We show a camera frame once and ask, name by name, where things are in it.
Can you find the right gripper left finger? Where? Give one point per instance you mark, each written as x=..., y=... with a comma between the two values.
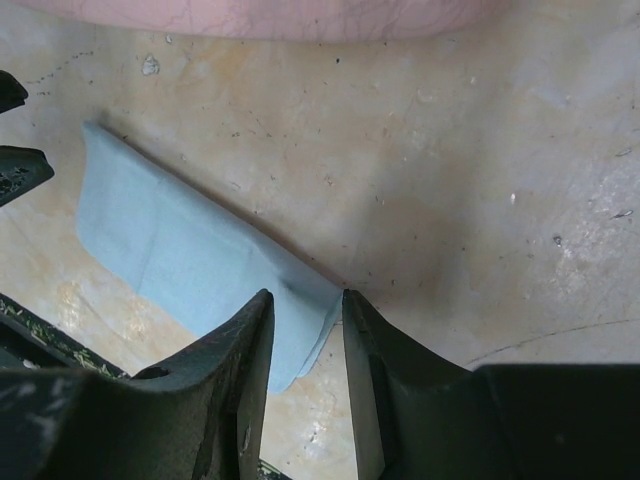
x=208, y=400

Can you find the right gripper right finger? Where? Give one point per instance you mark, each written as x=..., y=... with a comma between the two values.
x=415, y=415

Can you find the pink glasses case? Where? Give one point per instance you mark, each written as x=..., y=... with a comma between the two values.
x=333, y=21

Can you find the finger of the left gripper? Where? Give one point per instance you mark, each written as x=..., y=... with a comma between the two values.
x=22, y=169
x=12, y=93

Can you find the light blue cleaning cloth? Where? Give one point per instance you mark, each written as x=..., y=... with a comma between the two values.
x=193, y=258

